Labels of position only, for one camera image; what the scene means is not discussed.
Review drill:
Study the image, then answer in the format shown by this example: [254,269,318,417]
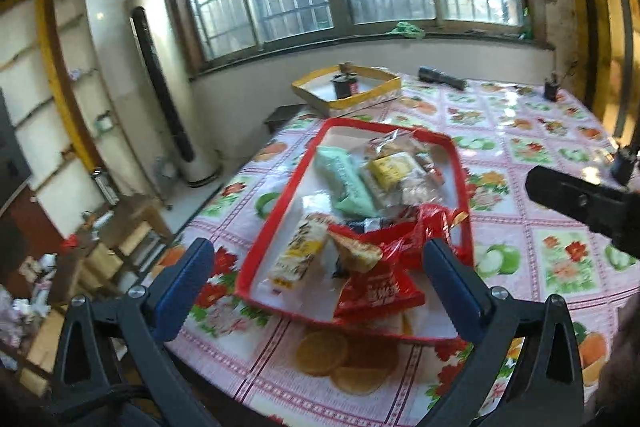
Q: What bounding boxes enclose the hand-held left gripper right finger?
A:
[420,238,586,427]

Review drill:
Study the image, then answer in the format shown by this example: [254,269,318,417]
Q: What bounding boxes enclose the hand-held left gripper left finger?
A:
[50,237,216,427]

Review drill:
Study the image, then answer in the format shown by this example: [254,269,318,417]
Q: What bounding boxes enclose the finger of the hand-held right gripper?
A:
[525,164,640,260]

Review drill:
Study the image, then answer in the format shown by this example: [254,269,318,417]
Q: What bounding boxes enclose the crinkled red gold snack packet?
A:
[395,204,471,268]

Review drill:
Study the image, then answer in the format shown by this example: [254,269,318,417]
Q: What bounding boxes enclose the red snack packet white print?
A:
[327,227,426,315]

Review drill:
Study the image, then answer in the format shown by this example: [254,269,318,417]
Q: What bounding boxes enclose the red plastic tray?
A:
[235,117,476,343]

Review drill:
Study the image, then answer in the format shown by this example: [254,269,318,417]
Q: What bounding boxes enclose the clear packet of brown cake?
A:
[400,167,446,208]

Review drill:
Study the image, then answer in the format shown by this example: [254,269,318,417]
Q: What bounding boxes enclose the beige triangular snack packet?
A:
[327,229,383,273]

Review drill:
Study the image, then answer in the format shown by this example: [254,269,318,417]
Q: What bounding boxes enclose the dark blue snack packet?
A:
[345,217,396,235]

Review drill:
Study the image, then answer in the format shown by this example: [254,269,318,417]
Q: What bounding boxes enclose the long white snack packet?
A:
[267,212,338,293]

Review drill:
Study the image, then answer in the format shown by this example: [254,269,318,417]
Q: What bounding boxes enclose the yellow snack packet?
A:
[367,154,426,192]

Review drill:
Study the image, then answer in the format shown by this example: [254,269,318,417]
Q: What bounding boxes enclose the pale green snack packet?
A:
[314,146,380,218]

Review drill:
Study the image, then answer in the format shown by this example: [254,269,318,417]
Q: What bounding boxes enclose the clear packet of brown snacks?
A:
[362,129,436,158]

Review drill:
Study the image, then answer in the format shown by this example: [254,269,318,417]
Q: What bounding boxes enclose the light wooden stool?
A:
[65,192,173,308]

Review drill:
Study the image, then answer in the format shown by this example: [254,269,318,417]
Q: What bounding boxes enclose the black flashlight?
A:
[417,66,468,90]

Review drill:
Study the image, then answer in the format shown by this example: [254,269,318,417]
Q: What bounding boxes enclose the white standing air conditioner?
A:
[124,0,221,186]

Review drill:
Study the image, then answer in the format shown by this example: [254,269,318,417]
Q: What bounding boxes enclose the dark wooden stool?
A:
[265,104,311,132]

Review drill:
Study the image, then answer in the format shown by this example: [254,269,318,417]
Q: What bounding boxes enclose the yellow cardboard box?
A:
[292,64,403,118]

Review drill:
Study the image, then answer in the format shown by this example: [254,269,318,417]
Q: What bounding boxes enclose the dark bottle with red label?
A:
[330,63,360,98]

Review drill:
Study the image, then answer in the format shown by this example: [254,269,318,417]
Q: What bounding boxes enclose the green cloth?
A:
[390,21,426,40]

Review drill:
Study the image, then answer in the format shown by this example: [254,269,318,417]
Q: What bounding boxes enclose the yellow wooden door frame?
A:
[550,0,640,138]

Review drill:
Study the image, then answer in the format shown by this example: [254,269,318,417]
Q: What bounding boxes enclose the yellow framed wall shelves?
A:
[0,0,121,218]

